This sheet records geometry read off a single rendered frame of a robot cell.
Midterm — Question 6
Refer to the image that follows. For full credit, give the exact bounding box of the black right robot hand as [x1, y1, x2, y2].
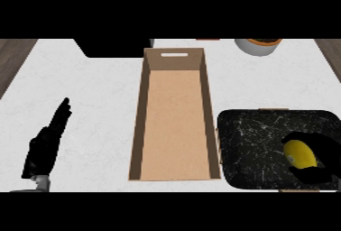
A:
[279, 132, 341, 193]

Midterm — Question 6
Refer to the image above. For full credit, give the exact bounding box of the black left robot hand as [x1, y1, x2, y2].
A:
[21, 97, 74, 180]

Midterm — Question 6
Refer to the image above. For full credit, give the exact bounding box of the yellow lemon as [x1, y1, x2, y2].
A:
[282, 140, 319, 170]

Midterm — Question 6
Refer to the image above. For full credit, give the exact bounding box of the black marbled tray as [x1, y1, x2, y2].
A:
[214, 107, 341, 193]

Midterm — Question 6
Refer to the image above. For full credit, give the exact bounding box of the open cardboard box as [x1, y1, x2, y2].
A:
[129, 47, 223, 181]

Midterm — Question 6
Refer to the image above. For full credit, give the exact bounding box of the black appliance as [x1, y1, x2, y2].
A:
[74, 39, 157, 59]

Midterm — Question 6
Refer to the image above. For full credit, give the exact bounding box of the white plant pot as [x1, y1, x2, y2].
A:
[233, 39, 284, 58]

